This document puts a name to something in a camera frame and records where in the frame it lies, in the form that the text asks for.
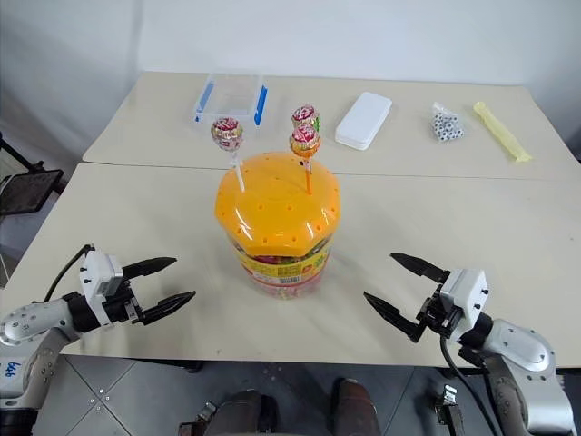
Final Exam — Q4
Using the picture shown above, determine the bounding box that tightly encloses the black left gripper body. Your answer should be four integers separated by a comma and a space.
103, 276, 144, 326

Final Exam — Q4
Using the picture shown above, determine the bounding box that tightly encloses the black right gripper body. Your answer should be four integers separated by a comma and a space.
416, 282, 461, 340

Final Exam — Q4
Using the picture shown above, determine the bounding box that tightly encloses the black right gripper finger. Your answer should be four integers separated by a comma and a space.
389, 252, 451, 285
362, 292, 427, 343

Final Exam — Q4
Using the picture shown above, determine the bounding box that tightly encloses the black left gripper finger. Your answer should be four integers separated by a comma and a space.
135, 291, 198, 327
121, 256, 179, 281

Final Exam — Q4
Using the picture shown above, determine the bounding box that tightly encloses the lollipop with white stick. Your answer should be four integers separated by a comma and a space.
209, 115, 247, 193

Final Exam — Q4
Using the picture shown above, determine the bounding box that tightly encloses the lollipop with orange stick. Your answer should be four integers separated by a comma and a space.
288, 124, 323, 196

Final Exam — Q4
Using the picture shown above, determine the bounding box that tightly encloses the lollipop with green-edged wrapper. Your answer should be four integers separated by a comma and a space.
290, 104, 322, 134

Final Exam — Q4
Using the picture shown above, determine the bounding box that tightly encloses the dark rounded shape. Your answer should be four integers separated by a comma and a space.
332, 377, 381, 436
212, 389, 279, 436

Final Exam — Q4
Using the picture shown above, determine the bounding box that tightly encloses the clear plastic candy jar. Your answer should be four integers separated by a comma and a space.
232, 233, 333, 302

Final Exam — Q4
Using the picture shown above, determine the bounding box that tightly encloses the orange perforated jar lid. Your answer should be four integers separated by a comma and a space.
213, 151, 341, 256

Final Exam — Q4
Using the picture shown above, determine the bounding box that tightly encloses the bag of black-white beads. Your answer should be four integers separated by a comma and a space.
428, 101, 466, 144

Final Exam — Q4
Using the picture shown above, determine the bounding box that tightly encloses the black chair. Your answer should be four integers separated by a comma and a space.
0, 131, 65, 220

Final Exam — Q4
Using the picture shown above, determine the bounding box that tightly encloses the white plastic box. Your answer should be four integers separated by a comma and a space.
334, 91, 394, 151

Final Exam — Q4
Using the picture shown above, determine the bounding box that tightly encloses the pale yellow rolled bag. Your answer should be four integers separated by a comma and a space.
472, 100, 534, 164

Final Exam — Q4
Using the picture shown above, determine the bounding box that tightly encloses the clear box with blue clasps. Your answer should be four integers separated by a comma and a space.
190, 71, 270, 128

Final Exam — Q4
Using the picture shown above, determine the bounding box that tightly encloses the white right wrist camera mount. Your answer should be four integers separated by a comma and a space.
437, 268, 490, 338

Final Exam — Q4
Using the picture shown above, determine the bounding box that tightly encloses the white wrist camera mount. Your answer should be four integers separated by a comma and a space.
78, 249, 125, 327
437, 268, 490, 338

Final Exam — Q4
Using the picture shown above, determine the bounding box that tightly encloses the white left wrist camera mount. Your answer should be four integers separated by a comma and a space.
78, 249, 125, 327

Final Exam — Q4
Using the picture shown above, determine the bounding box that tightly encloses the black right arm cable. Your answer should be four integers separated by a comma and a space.
438, 335, 501, 436

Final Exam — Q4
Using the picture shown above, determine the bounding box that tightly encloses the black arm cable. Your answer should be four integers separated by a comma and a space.
42, 243, 95, 304
438, 335, 501, 436

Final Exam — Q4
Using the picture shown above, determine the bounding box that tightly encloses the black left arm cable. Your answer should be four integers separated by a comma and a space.
42, 243, 95, 304

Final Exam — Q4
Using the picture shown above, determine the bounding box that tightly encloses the black strap with metal clasp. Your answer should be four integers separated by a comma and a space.
432, 383, 465, 429
178, 401, 218, 436

